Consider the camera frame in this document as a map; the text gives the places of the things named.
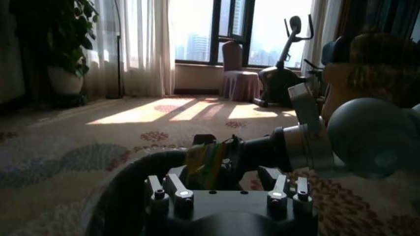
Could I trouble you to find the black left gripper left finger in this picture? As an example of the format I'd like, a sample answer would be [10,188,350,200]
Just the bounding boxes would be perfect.
[146,166,195,218]

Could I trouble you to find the black arched floor lamp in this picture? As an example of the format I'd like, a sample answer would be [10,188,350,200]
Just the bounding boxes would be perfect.
[106,0,127,99]

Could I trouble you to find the blue rounded cushion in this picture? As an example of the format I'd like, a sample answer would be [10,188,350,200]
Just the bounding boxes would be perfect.
[322,36,352,65]

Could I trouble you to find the yellow green snack packet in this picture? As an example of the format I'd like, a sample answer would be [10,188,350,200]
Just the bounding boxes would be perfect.
[183,141,232,190]

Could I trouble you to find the dark window frame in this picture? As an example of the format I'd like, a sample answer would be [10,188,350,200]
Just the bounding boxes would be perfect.
[174,0,306,69]

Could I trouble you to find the white round plant pot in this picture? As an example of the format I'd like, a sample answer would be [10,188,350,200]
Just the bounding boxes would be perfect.
[47,65,84,95]

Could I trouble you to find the green leafy potted plant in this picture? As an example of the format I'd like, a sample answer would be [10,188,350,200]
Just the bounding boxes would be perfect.
[8,0,100,78]

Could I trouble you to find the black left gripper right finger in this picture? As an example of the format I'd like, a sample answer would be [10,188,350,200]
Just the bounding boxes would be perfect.
[256,166,311,218]

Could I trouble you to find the dark plant pot stand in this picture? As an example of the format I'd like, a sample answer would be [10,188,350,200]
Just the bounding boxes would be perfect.
[48,92,88,107]

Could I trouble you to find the sheer white curtain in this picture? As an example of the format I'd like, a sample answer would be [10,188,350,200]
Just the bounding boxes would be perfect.
[300,0,344,77]
[78,0,176,99]

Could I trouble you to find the black round trash bin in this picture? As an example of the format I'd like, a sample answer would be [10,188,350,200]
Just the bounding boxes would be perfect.
[84,149,199,236]

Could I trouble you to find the chair with pink cover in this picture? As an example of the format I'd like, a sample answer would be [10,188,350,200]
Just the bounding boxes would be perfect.
[219,40,264,102]

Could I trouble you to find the dark brown drape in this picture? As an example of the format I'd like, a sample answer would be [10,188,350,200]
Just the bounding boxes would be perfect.
[336,0,420,42]

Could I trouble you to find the black exercise bike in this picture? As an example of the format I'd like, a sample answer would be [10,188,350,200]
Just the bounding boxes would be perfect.
[252,14,316,109]

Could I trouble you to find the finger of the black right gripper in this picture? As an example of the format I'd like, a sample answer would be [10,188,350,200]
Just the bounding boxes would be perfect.
[220,157,242,178]
[192,134,240,149]

